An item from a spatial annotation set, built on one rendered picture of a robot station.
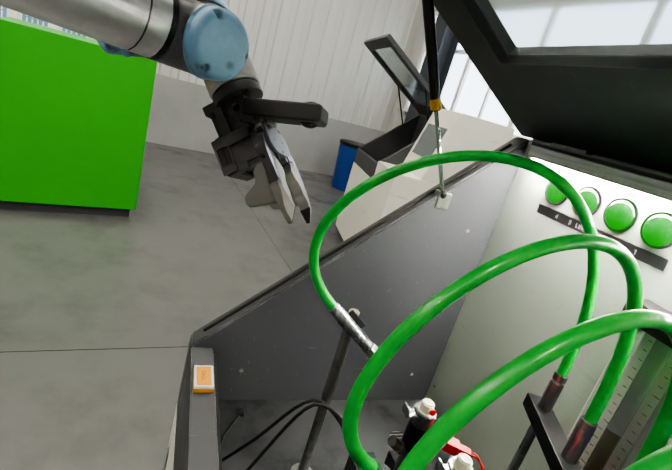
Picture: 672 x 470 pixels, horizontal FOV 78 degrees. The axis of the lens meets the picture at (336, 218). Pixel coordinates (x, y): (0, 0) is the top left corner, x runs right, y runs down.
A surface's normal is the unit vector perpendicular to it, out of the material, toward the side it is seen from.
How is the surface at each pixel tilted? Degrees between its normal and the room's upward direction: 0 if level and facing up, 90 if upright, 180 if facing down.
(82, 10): 117
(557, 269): 90
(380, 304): 90
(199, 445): 0
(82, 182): 90
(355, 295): 90
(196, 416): 0
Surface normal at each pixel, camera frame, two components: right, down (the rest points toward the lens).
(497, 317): -0.92, -0.15
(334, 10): 0.40, 0.36
